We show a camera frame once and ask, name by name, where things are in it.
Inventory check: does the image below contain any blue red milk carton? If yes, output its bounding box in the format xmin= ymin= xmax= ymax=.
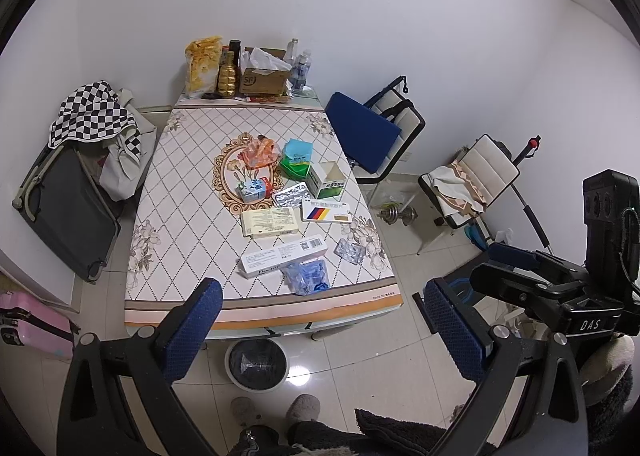
xmin=236 ymin=177 xmax=272 ymax=204

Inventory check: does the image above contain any gold bottle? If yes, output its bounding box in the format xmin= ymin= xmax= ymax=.
xmin=217 ymin=49 xmax=236 ymax=98

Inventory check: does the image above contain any grey slipper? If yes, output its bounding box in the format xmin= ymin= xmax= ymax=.
xmin=230 ymin=396 xmax=260 ymax=429
xmin=285 ymin=394 xmax=321 ymax=426

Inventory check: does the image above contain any cream flat medicine box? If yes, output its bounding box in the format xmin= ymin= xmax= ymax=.
xmin=241 ymin=207 xmax=299 ymax=237

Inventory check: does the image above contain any green white open box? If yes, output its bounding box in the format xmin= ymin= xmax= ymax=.
xmin=306 ymin=161 xmax=347 ymax=199

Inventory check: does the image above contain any white striped medicine box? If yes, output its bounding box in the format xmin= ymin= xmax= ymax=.
xmin=302 ymin=198 xmax=352 ymax=223

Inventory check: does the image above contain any yellow snack bag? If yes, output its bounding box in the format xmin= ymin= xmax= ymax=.
xmin=184 ymin=35 xmax=222 ymax=99

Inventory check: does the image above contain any clear water bottle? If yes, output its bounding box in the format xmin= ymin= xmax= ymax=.
xmin=290 ymin=50 xmax=311 ymax=94

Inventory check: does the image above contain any white tote bag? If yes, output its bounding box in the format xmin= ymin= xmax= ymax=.
xmin=99 ymin=88 xmax=157 ymax=202

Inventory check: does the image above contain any large silver blister pack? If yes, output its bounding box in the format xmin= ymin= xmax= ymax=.
xmin=272 ymin=182 xmax=311 ymax=208

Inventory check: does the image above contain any long white box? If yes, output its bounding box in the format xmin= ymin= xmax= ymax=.
xmin=240 ymin=235 xmax=328 ymax=279

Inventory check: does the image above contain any grey left slipper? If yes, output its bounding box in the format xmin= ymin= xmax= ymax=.
xmin=230 ymin=396 xmax=260 ymax=429

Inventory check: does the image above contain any black suitcase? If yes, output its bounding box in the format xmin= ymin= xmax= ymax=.
xmin=12 ymin=144 xmax=120 ymax=283

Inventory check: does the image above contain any blue plastic wrapper bag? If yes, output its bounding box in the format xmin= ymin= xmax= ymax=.
xmin=281 ymin=259 xmax=330 ymax=297

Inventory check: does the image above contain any dumbbell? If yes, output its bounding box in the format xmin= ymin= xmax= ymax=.
xmin=378 ymin=203 xmax=418 ymax=227

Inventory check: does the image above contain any checkered cloth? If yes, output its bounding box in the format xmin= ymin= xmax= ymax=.
xmin=48 ymin=80 xmax=141 ymax=163

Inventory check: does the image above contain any blue green plastic bag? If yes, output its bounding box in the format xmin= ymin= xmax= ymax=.
xmin=279 ymin=139 xmax=314 ymax=181

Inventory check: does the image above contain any cardboard shipping box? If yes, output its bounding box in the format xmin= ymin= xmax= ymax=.
xmin=239 ymin=47 xmax=292 ymax=96

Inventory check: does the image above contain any grey right slipper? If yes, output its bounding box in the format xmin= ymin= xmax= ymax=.
xmin=285 ymin=394 xmax=321 ymax=426

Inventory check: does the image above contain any white trash bin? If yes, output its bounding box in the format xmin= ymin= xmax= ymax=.
xmin=224 ymin=338 xmax=290 ymax=392

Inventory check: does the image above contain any patterned tablecloth table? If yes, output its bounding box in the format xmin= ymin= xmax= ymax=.
xmin=125 ymin=98 xmax=402 ymax=338

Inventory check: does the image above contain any white chair with cloth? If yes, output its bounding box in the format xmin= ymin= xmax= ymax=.
xmin=418 ymin=133 xmax=520 ymax=239

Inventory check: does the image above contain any pink case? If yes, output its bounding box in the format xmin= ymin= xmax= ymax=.
xmin=0 ymin=291 xmax=79 ymax=360

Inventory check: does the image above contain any small pill blister pack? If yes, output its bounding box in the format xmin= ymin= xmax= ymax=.
xmin=334 ymin=239 xmax=366 ymax=265

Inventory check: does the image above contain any orange plastic wrapper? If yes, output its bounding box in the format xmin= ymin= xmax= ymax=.
xmin=239 ymin=135 xmax=281 ymax=169

